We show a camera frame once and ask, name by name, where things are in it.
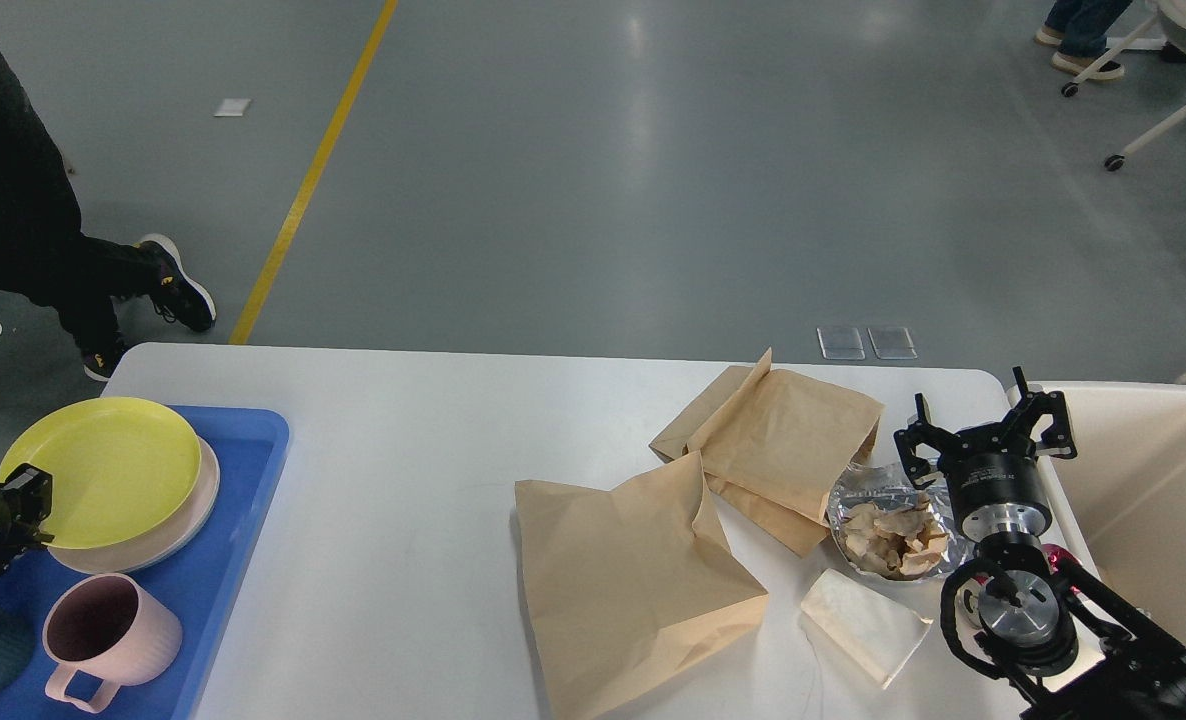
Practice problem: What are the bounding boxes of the clear floor plate right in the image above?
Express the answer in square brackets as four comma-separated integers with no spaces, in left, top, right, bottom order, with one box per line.
[867,325,918,361]

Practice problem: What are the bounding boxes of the red object under arm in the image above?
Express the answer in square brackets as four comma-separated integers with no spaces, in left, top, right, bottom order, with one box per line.
[1042,543,1080,574]

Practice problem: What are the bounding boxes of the clear floor plate left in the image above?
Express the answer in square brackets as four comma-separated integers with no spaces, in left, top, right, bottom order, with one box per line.
[816,325,867,363]

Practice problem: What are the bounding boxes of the person in black clothes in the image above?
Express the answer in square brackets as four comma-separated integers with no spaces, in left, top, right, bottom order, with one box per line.
[0,51,217,381]

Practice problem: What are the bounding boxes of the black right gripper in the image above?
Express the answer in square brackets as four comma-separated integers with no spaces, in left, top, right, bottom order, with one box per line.
[893,367,1078,543]

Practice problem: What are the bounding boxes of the white paper napkin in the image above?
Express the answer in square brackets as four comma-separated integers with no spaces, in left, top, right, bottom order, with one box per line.
[801,569,931,689]

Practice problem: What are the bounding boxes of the clear floor plate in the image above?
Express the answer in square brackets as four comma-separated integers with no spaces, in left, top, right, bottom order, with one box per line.
[867,325,918,361]
[816,325,867,363]

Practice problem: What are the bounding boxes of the yellow plastic plate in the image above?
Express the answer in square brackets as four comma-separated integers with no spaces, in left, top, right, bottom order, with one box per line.
[0,397,200,550]

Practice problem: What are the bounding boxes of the pink ribbed mug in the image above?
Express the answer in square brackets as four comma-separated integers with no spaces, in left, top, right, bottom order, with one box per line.
[43,573,183,714]

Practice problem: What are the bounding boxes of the foil tray with crumpled paper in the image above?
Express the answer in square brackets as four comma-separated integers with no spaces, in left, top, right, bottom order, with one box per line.
[825,461,974,582]

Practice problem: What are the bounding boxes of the blue plastic tray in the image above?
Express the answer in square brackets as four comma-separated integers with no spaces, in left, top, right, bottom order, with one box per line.
[0,404,291,719]

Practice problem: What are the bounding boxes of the white chair base right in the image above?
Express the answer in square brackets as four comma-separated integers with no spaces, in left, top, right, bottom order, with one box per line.
[1060,0,1186,205]

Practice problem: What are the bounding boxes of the beige plastic bin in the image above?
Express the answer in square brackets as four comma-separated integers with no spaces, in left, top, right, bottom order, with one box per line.
[1038,381,1186,644]

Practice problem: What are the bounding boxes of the large brown paper bag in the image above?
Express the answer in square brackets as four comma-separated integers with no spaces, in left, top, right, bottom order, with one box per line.
[515,454,769,719]

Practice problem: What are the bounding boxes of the pink plate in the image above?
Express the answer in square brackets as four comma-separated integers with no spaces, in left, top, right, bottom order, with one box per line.
[47,439,221,575]

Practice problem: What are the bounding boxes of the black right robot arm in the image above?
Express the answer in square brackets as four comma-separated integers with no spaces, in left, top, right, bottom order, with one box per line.
[893,370,1186,719]

